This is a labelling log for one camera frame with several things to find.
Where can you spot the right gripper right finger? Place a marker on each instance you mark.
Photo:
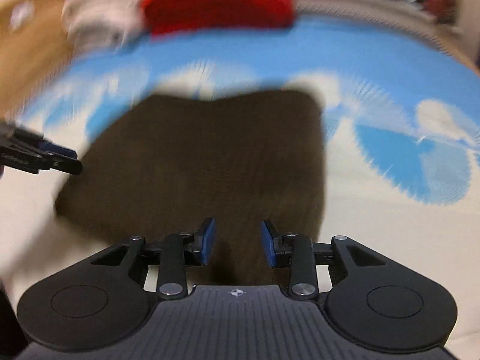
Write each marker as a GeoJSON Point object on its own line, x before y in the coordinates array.
{"type": "Point", "coordinates": [295, 252]}

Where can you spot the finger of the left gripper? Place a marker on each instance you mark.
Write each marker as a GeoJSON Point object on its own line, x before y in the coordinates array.
{"type": "Point", "coordinates": [49, 146]}
{"type": "Point", "coordinates": [67, 165]}

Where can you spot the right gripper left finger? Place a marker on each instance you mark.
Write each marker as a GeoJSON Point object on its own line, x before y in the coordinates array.
{"type": "Point", "coordinates": [179, 251]}

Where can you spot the brown corduroy pants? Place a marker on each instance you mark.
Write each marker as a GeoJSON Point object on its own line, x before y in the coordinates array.
{"type": "Point", "coordinates": [171, 162]}

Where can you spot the wooden headboard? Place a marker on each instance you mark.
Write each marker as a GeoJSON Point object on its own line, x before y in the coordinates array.
{"type": "Point", "coordinates": [33, 54]}

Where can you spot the cream folded fleece blanket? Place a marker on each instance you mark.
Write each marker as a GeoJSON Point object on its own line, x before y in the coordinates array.
{"type": "Point", "coordinates": [98, 24]}

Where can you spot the blue white patterned bedsheet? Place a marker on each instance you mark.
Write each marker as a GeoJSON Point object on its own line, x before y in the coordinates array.
{"type": "Point", "coordinates": [401, 124]}

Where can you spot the red folded quilt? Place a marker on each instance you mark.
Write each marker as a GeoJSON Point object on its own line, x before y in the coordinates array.
{"type": "Point", "coordinates": [173, 16]}

